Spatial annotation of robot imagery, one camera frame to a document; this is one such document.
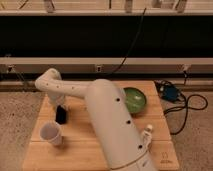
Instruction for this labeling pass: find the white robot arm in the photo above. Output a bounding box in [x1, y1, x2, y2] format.
[35, 68, 158, 171]

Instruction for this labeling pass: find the white paper cup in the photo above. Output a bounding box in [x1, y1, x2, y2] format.
[39, 121, 62, 146]

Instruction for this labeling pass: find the green bowl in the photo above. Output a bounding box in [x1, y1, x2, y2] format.
[124, 87, 147, 114]

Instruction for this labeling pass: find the white tube with cap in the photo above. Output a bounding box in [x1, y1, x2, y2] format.
[141, 124, 153, 148]

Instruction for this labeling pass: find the blue power box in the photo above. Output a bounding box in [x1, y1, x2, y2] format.
[162, 86, 179, 102]

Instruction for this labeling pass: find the center wall outlet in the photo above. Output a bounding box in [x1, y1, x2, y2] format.
[96, 66, 102, 73]

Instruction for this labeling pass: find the wall outlet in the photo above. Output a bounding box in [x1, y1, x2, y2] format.
[96, 66, 102, 73]
[181, 65, 190, 72]
[8, 66, 13, 73]

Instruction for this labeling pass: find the left wall outlet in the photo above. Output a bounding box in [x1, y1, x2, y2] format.
[8, 66, 13, 73]

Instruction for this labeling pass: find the black floor cable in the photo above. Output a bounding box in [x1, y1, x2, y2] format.
[154, 79, 209, 136]

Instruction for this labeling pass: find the black hanging cable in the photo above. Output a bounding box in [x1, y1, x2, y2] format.
[112, 7, 148, 73]

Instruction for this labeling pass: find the right wall outlet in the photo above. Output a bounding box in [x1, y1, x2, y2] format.
[181, 65, 190, 72]

